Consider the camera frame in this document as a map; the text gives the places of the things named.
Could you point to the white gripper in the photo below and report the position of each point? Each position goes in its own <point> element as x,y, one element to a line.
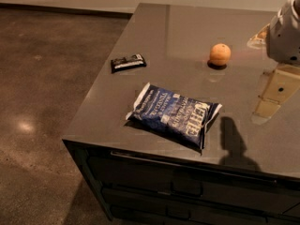
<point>285,37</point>

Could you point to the black rxbar chocolate bar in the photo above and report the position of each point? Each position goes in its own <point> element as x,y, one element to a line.
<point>134,61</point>

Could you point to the orange fruit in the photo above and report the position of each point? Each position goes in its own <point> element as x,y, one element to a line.
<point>220,54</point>

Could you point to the blue kettle chips bag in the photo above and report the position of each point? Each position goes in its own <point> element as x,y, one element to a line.
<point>165,111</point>

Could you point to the dark drawer cabinet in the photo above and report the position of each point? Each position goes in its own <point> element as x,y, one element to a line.
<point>158,190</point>

